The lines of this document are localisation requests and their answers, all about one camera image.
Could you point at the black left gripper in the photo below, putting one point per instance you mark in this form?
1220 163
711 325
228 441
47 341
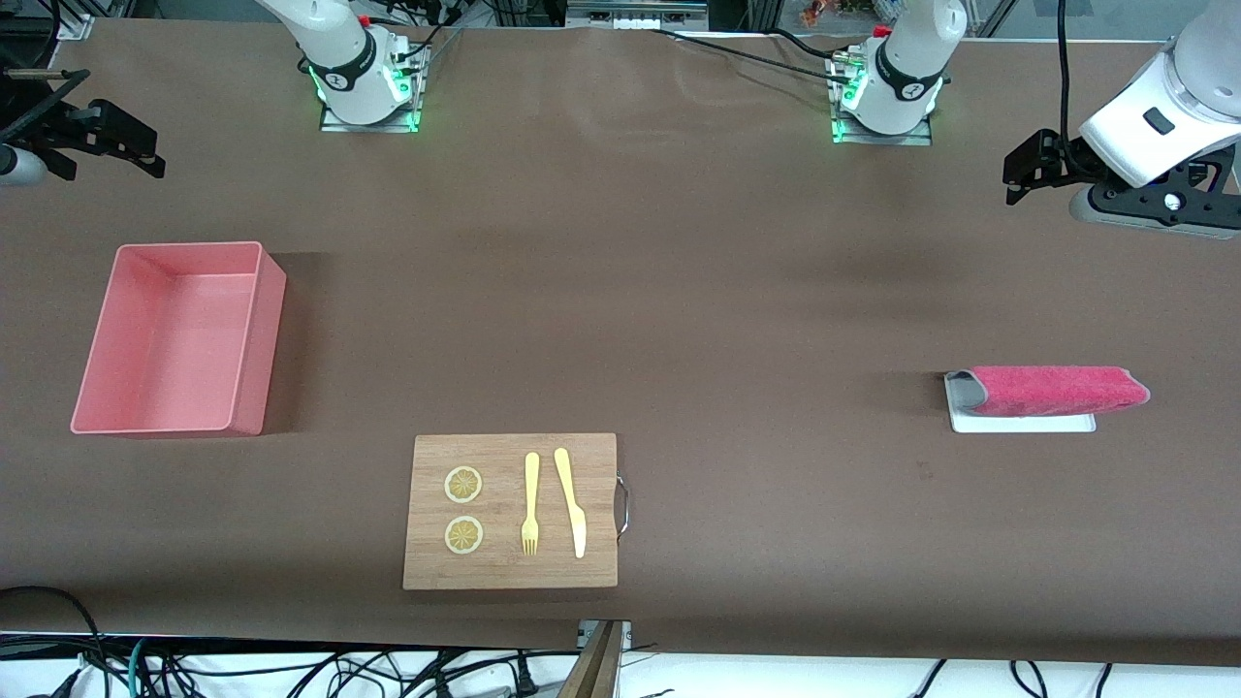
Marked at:
1066 157

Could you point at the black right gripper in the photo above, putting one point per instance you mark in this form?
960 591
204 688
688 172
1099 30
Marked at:
47 129

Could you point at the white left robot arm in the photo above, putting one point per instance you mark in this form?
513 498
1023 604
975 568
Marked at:
906 58

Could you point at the pink plastic bin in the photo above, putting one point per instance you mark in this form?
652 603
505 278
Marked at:
165 339

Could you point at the white rectangular tray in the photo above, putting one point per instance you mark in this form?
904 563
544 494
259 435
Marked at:
1018 424

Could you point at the brown table cover sheet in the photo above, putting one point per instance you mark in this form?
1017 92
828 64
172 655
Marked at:
679 291

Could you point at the grey power strip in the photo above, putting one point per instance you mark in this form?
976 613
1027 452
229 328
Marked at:
630 15

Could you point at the lemon slice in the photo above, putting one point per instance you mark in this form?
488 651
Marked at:
463 485
463 535

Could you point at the yellow plastic fork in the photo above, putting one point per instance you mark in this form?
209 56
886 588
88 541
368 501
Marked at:
531 475

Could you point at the yellow plastic knife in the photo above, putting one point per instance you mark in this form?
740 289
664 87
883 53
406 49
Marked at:
567 485

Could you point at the metal table corner bracket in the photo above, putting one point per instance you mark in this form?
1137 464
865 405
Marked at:
76 26

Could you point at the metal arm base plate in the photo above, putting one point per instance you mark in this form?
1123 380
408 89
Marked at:
373 123
882 138

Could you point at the metal clamp bracket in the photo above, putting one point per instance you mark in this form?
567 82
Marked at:
625 632

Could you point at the brown wooden post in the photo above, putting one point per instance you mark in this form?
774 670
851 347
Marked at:
593 669

